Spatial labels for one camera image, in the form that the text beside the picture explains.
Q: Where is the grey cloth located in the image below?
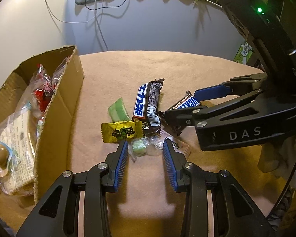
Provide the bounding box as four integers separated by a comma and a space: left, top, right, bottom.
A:
258, 137, 296, 178

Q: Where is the white cable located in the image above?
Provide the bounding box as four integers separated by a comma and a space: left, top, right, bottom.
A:
41, 0, 109, 51

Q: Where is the green printed bag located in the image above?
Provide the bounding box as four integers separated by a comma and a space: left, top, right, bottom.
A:
233, 41, 254, 63

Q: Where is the clear cracker pack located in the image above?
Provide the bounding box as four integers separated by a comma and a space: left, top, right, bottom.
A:
0, 109, 40, 195

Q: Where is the cardboard box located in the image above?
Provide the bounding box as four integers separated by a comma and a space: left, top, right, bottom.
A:
0, 45, 85, 204

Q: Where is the brown jelly cup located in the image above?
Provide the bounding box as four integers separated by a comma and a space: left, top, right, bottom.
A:
0, 141, 14, 177

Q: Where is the small white snack packet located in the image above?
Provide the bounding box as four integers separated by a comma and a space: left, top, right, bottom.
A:
160, 134, 191, 157

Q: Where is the red snack packet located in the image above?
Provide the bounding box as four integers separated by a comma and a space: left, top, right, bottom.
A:
31, 64, 58, 111

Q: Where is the clear green candy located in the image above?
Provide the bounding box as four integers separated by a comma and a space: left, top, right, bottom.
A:
128, 136, 163, 162

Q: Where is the yellow candy packet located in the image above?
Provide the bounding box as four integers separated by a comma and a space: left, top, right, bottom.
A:
100, 120, 144, 144

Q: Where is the brown chocolate bar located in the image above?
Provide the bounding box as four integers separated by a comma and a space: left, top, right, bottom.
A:
160, 90, 203, 136

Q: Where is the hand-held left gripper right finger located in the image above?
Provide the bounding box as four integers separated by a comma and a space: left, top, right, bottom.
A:
163, 139, 278, 237

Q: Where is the dark chocolate bar blue label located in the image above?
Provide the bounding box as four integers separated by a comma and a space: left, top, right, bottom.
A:
132, 78, 166, 135

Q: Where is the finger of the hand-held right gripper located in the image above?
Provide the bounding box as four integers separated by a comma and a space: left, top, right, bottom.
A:
194, 73, 269, 103
158, 89, 269, 132

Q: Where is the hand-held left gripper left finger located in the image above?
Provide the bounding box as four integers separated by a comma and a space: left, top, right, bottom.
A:
16, 140, 129, 237

